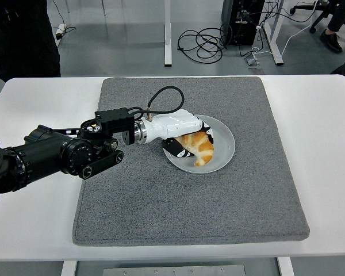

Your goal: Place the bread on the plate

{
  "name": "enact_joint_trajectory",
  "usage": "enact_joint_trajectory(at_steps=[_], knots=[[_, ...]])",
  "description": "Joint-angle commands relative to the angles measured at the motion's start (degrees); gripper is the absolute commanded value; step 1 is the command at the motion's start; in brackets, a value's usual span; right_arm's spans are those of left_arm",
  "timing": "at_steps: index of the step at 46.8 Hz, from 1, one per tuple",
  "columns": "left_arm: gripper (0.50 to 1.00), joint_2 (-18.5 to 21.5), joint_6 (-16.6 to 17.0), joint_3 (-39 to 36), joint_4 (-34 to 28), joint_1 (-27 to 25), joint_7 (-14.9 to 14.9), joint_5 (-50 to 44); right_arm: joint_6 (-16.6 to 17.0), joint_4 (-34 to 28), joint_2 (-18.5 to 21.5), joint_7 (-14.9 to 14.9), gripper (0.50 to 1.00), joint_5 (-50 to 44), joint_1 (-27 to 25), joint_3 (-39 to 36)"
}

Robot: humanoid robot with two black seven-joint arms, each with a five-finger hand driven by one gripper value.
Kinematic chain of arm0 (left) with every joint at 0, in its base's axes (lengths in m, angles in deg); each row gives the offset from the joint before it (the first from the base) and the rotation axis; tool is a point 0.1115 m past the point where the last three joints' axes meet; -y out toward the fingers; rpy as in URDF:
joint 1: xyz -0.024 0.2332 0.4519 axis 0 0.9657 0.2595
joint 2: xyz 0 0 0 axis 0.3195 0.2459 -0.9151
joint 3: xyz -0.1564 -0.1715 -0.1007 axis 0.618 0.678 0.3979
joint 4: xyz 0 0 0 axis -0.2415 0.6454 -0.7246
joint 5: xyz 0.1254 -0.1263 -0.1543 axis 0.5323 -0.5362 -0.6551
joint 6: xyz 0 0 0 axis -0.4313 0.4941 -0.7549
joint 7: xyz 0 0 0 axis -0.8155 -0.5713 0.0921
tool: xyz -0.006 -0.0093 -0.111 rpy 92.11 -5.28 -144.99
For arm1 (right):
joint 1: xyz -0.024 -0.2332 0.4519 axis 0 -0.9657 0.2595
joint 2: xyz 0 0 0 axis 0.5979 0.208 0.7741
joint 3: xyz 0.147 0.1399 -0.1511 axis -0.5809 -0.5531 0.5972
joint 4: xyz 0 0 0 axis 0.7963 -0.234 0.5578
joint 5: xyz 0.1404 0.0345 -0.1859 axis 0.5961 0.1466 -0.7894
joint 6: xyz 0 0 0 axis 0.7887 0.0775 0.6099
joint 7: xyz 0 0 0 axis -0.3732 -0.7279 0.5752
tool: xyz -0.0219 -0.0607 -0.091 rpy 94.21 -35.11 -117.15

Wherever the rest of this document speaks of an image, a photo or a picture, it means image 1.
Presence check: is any grey floor socket box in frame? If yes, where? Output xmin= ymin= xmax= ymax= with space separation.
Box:
xmin=243 ymin=56 xmax=262 ymax=69

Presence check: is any white desk leg with foot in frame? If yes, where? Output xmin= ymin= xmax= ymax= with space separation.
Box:
xmin=261 ymin=0 xmax=285 ymax=66
xmin=163 ymin=0 xmax=173 ymax=68

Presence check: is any black office chair base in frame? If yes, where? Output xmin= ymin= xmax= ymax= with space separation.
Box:
xmin=289 ymin=0 xmax=345 ymax=34

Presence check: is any grey metal plate with screws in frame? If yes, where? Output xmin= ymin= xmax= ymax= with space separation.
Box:
xmin=102 ymin=264 xmax=247 ymax=276

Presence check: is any light grey round plate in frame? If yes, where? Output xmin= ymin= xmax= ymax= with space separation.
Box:
xmin=163 ymin=114 xmax=236 ymax=174

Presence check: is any person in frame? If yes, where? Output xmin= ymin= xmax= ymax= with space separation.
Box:
xmin=0 ymin=0 xmax=62 ymax=83

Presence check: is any white floor cable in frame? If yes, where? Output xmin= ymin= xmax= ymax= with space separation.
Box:
xmin=250 ymin=0 xmax=320 ymax=58

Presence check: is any black computer tower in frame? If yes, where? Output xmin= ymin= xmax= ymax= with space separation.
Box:
xmin=220 ymin=0 xmax=265 ymax=47

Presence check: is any grey fabric mat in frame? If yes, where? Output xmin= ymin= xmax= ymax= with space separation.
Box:
xmin=71 ymin=76 xmax=311 ymax=246

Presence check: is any person's leg and foot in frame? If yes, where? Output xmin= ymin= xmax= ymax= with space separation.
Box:
xmin=319 ymin=0 xmax=345 ymax=53

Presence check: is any white table leg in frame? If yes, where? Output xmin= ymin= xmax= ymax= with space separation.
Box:
xmin=277 ymin=256 xmax=296 ymax=276
xmin=60 ymin=260 xmax=78 ymax=276

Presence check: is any white power strip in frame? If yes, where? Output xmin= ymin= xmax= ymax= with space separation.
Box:
xmin=55 ymin=24 xmax=67 ymax=40

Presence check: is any golden croissant bread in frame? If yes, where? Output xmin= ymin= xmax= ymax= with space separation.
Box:
xmin=174 ymin=131 xmax=214 ymax=167

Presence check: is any coiled black floor cable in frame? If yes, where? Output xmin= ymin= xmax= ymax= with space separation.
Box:
xmin=177 ymin=27 xmax=228 ymax=63

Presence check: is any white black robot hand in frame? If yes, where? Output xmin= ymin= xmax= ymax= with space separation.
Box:
xmin=143 ymin=109 xmax=215 ymax=159

